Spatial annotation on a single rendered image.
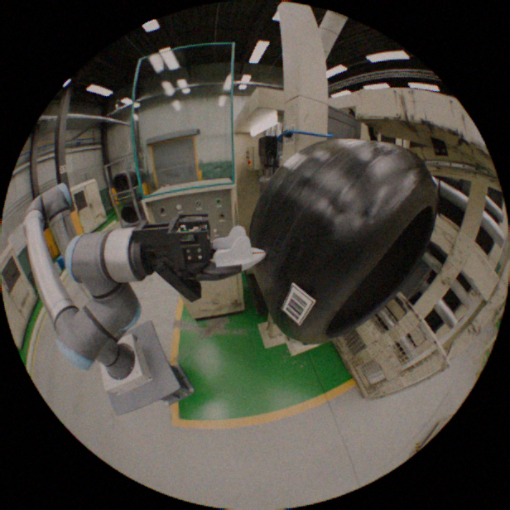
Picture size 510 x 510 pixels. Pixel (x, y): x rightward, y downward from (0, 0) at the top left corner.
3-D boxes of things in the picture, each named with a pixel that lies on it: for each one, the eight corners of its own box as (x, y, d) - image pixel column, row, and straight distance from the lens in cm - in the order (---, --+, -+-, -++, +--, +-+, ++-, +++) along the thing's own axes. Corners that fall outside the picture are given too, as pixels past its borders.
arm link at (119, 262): (120, 293, 29) (137, 258, 35) (145, 293, 27) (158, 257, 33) (97, 247, 25) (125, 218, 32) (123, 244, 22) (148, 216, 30)
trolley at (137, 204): (143, 219, 550) (129, 161, 534) (162, 216, 518) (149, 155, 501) (123, 240, 444) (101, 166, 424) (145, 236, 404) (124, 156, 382)
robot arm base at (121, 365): (108, 378, 103) (95, 370, 96) (108, 348, 110) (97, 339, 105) (133, 373, 91) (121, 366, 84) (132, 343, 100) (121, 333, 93)
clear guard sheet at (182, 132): (143, 198, 100) (140, 60, 128) (234, 183, 91) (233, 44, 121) (142, 199, 98) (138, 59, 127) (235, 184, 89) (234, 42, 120)
